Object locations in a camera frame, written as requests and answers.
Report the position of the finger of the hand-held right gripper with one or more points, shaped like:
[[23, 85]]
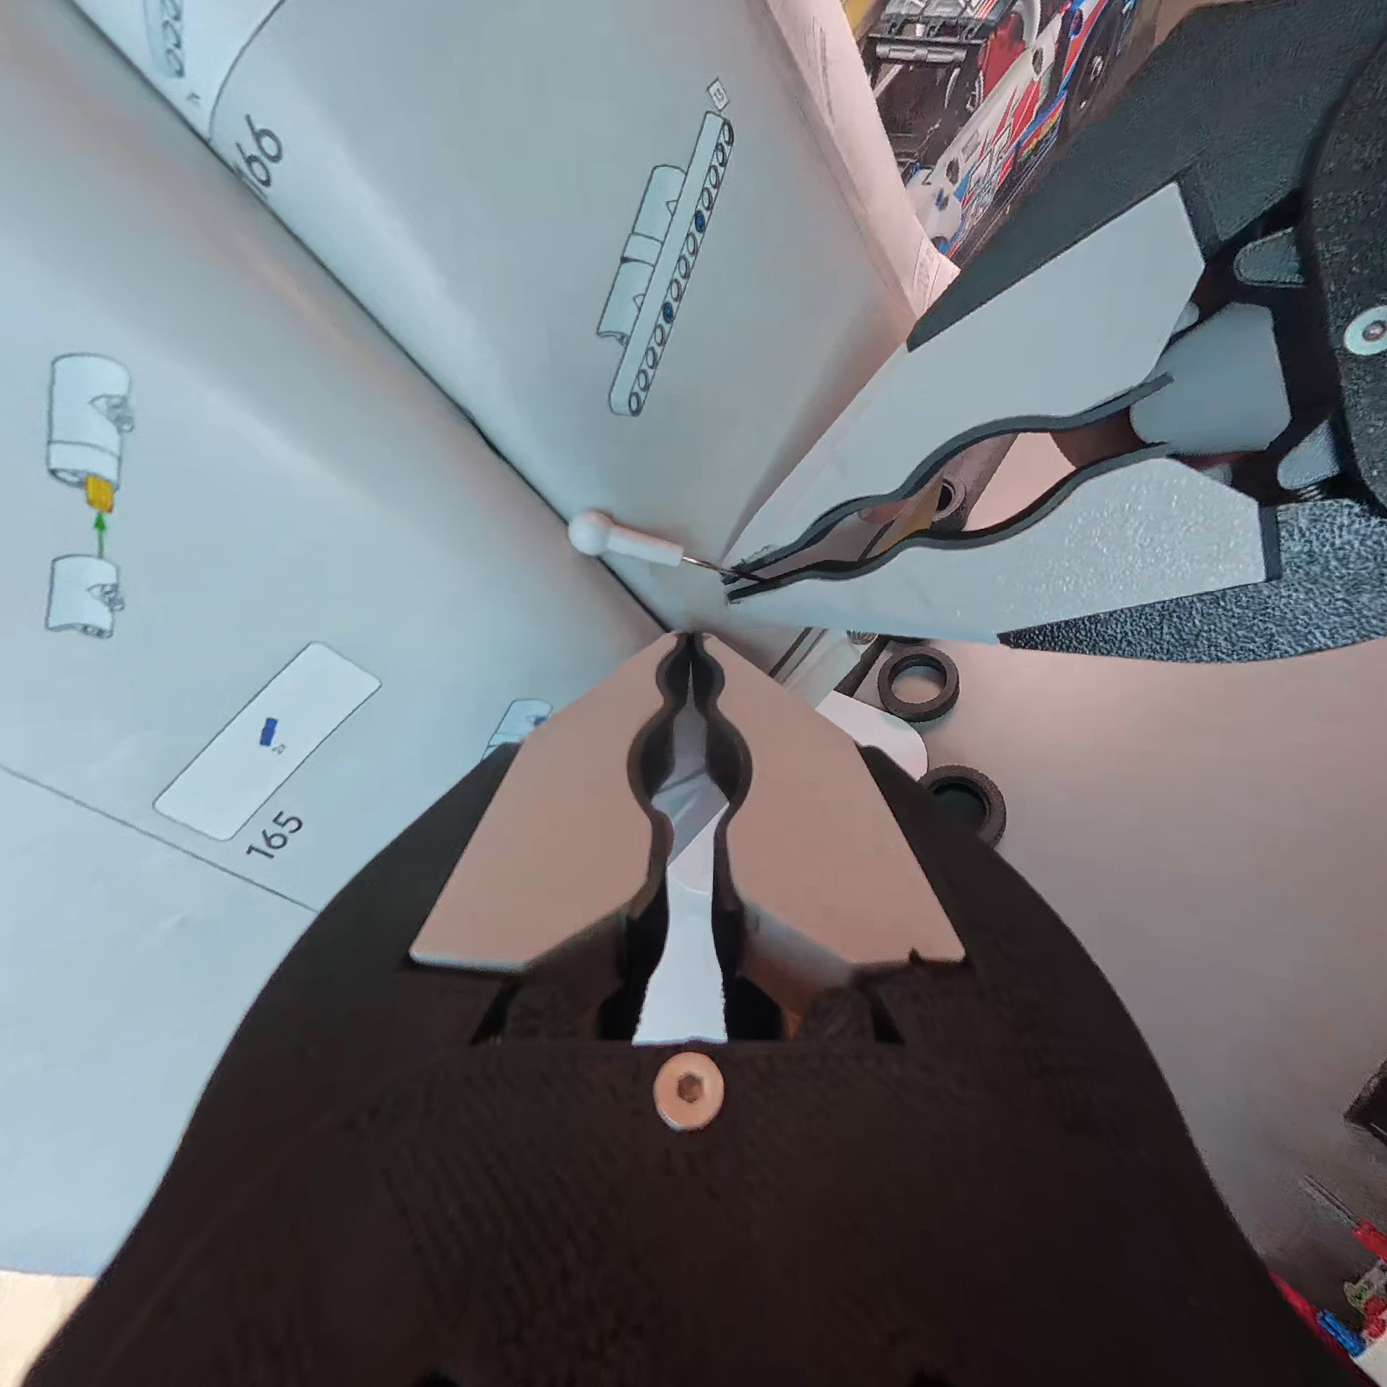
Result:
[[1029, 356], [1138, 541]]

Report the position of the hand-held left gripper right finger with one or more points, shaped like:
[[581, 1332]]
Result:
[[845, 866]]

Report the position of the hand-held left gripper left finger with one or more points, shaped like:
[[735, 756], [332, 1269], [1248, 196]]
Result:
[[508, 866]]

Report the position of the grey instruction booklet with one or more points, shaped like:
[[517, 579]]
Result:
[[325, 432]]

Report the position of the grey desk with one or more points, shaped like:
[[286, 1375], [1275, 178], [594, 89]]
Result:
[[1138, 866]]

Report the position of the black rubber toy tyre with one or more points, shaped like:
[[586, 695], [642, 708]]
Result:
[[890, 693], [953, 488], [981, 828]]

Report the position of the black toy car box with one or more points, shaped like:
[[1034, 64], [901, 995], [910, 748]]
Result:
[[974, 97]]

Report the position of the large clear plastic bag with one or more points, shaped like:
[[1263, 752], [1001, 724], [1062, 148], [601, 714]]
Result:
[[1354, 1299]]

